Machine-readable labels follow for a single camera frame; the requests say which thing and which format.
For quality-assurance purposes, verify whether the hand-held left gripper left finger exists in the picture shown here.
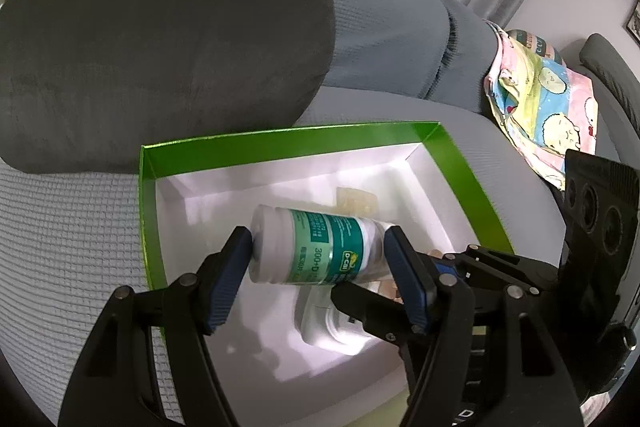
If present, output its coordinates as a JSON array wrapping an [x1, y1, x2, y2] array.
[[57, 226, 253, 427]]

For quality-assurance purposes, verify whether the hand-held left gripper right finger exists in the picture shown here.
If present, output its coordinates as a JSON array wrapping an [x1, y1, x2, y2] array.
[[382, 224, 586, 427]]

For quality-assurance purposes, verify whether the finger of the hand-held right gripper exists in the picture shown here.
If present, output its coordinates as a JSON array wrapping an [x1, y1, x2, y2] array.
[[330, 281, 416, 349], [434, 245, 563, 305]]

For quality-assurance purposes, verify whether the small white green-label bottle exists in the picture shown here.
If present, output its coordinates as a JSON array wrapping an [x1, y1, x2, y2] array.
[[249, 204, 396, 287]]

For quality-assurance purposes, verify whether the beige hair clip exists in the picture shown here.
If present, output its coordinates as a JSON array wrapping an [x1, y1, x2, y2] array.
[[334, 187, 378, 214]]

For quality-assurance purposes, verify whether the green cardboard box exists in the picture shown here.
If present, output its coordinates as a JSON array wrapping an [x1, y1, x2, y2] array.
[[137, 121, 516, 413]]

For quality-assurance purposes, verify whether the colourful cartoon printed cloth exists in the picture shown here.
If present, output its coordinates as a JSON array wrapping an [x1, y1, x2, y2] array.
[[482, 21, 598, 192]]

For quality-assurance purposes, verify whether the grey armchair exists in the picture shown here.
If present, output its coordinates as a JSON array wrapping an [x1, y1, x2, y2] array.
[[560, 33, 640, 168]]

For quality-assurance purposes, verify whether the dark grey cushion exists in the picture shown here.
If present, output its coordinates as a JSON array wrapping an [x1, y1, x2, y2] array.
[[0, 0, 335, 175]]

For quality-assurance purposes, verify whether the grey sofa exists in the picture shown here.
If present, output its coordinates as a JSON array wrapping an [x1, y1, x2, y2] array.
[[0, 0, 640, 427]]

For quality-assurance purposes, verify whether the framed wall picture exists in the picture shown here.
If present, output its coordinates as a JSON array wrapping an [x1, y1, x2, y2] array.
[[625, 2, 640, 40]]

